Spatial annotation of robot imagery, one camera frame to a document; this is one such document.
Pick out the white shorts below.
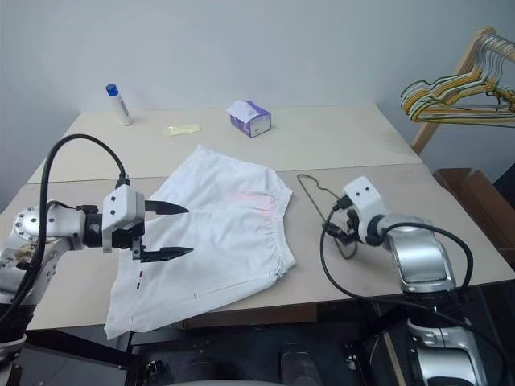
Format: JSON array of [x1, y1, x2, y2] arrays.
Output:
[[103, 143, 299, 343]]

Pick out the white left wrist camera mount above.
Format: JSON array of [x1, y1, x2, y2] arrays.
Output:
[[101, 185, 146, 254]]

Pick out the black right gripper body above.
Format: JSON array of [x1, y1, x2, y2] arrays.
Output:
[[330, 203, 364, 246]]

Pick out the silver wire hanger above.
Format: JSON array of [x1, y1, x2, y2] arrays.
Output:
[[471, 33, 515, 96]]

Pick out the purple tissue box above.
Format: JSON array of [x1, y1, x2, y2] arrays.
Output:
[[225, 98, 273, 140]]

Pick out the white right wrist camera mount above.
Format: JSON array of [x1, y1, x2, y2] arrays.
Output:
[[342, 175, 390, 245]]

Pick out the yellow plastic packet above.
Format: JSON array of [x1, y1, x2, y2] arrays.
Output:
[[162, 122, 203, 138]]

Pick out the dark rounded housing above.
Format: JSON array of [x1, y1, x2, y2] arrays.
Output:
[[141, 352, 258, 386]]

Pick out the black flat screen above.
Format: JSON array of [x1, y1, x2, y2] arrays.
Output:
[[14, 340, 142, 386]]

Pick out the green wire hanger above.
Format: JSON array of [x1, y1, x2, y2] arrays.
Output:
[[400, 72, 515, 106]]

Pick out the white tube with blue cap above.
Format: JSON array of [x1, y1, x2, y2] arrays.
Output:
[[105, 82, 134, 128]]

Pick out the bunch of wire hangers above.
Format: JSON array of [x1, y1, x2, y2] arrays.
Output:
[[402, 67, 515, 123]]

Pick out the wooden clothes rack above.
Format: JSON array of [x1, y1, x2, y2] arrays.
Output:
[[410, 25, 515, 158]]

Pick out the dark wire hanger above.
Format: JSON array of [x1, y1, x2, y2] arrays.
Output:
[[296, 173, 360, 261]]

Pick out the dark rounded cylinder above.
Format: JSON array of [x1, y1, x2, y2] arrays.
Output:
[[277, 340, 319, 386]]

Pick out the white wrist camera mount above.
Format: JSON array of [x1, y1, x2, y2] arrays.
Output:
[[342, 175, 390, 245], [101, 185, 146, 254]]

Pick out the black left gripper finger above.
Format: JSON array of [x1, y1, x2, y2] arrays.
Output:
[[144, 199, 190, 216], [140, 246, 196, 264]]

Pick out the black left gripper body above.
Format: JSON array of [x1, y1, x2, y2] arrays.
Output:
[[111, 199, 148, 263]]

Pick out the thin wooden stick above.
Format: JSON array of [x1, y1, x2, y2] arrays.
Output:
[[381, 332, 408, 386]]

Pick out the brown wooden cabinet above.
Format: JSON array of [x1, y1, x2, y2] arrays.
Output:
[[431, 167, 515, 279]]

